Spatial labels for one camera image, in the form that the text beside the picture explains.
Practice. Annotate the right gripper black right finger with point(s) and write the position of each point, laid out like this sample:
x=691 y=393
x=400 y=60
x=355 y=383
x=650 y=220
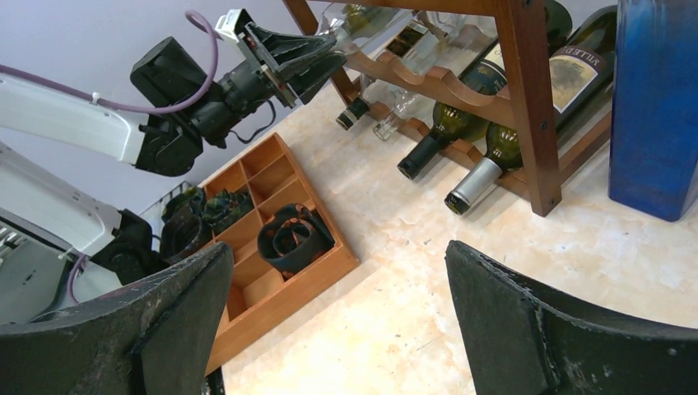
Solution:
x=522 y=336

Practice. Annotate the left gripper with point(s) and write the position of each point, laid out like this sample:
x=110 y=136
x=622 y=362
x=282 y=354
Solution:
x=309 y=58

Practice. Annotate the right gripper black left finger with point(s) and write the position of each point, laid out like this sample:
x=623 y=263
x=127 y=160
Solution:
x=153 y=336

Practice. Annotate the clear liquor bottle black cap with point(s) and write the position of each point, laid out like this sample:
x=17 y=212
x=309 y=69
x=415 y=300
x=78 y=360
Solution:
x=414 y=46

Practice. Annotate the clear square glass bottle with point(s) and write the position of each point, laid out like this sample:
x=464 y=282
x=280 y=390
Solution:
x=453 y=42

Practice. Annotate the green wine bottle white label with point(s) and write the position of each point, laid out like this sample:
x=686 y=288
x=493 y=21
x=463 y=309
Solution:
x=485 y=75

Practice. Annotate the green wine bottle dark label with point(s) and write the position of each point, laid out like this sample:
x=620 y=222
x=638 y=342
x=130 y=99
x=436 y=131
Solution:
x=578 y=74

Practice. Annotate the clear tall glass bottle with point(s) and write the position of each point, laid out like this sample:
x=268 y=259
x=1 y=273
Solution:
x=353 y=26

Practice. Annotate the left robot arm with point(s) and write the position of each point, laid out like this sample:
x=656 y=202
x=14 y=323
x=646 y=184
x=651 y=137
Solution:
x=188 y=109

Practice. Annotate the blue square glass bottle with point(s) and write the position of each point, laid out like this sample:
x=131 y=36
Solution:
x=653 y=151

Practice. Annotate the wooden compartment tray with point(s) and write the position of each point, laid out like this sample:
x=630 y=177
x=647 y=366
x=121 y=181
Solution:
x=287 y=249

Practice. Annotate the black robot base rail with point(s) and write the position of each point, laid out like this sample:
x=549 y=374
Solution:
x=213 y=384

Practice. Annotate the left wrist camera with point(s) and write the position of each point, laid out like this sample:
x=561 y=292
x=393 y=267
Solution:
x=232 y=24

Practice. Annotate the black cable coil tray corner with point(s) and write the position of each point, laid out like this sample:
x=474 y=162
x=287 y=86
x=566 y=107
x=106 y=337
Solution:
x=184 y=231

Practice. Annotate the black cable coil tray middle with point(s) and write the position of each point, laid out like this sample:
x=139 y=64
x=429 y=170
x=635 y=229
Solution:
x=226 y=208

